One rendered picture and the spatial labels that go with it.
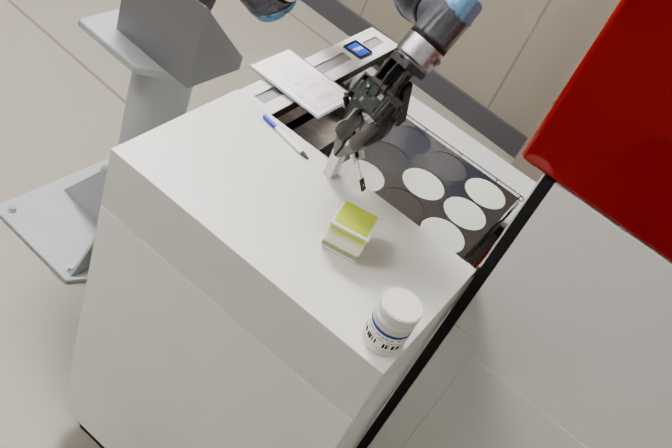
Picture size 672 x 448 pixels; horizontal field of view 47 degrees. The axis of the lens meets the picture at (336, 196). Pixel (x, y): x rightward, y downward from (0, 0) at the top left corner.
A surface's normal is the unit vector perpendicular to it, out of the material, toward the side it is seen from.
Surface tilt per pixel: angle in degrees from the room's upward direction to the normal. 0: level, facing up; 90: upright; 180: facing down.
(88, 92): 0
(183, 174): 0
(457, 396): 90
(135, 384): 90
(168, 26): 90
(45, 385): 0
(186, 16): 90
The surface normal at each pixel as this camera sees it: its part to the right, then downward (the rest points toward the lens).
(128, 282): -0.55, 0.40
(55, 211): 0.32, -0.70
